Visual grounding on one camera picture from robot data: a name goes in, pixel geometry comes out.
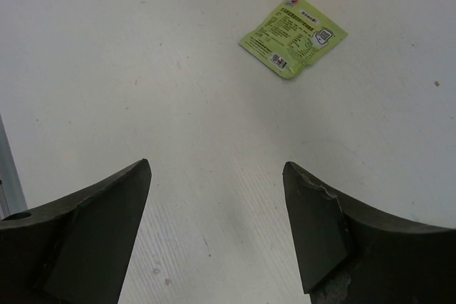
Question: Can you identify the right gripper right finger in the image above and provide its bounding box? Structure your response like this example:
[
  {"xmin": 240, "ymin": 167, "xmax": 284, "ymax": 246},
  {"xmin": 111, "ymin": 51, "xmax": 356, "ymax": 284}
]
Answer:
[{"xmin": 283, "ymin": 162, "xmax": 455, "ymax": 303}]

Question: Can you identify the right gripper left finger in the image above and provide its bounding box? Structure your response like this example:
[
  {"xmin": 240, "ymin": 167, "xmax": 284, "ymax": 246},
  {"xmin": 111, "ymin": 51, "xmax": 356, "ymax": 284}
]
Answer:
[{"xmin": 1, "ymin": 159, "xmax": 152, "ymax": 303}]

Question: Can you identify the green snack packet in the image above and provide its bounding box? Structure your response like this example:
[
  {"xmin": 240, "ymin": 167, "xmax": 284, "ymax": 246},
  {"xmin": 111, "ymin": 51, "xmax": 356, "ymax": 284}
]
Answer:
[{"xmin": 239, "ymin": 0, "xmax": 348, "ymax": 80}]

